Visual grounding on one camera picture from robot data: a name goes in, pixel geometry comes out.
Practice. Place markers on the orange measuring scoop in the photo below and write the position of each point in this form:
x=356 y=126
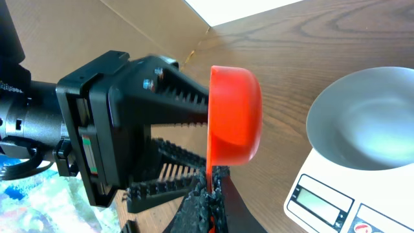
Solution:
x=234 y=120

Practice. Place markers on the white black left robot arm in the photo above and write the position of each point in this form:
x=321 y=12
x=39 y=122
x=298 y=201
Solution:
x=32 y=126

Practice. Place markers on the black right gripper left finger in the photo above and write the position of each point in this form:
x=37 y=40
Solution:
x=193 y=214

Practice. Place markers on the grey round bowl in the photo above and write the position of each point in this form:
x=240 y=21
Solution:
x=364 y=120

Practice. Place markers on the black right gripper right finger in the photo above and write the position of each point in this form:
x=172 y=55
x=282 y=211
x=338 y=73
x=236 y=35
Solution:
x=229 y=212

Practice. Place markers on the white digital kitchen scale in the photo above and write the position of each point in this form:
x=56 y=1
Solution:
x=326 y=197

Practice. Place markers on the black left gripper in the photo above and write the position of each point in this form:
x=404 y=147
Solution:
x=108 y=106

